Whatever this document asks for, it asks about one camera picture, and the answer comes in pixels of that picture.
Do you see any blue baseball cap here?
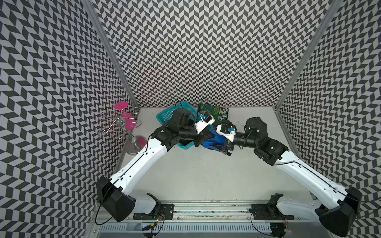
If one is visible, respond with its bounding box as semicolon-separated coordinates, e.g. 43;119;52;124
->
201;129;226;153

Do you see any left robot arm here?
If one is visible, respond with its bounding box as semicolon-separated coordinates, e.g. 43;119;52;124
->
96;108;215;222

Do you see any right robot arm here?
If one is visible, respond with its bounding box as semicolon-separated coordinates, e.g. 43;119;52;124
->
217;117;363;237

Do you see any green crisps bag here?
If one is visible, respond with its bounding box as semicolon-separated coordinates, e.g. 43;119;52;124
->
197;103;229;126

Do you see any teal plastic basket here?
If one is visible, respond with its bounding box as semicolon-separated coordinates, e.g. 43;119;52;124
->
156;101;213;150

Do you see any pink metal cup stand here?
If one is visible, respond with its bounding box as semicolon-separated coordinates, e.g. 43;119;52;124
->
98;101;147;155

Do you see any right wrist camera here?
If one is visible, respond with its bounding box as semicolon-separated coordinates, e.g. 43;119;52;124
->
216;124;237;143

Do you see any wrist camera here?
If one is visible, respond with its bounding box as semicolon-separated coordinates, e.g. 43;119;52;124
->
194;111;215;134
216;124;237;143

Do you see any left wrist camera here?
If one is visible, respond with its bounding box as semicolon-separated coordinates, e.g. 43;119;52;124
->
194;111;215;134

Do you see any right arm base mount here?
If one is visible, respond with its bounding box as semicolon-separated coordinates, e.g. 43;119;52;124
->
249;193;295;220

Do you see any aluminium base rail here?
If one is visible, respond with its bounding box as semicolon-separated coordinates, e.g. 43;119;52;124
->
83;201;334;238

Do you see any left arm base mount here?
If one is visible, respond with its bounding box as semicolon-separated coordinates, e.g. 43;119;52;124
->
132;193;175;220

